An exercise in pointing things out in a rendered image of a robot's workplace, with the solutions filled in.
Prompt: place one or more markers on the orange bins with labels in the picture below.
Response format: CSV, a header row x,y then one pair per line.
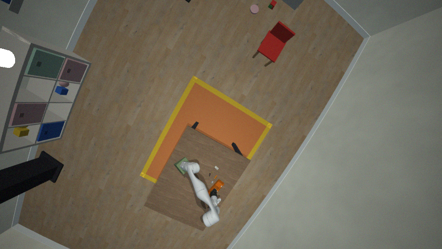
x,y
218,185

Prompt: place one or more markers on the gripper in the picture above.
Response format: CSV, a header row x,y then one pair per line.
x,y
213,195

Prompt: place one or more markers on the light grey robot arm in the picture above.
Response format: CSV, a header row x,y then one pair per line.
x,y
212,216

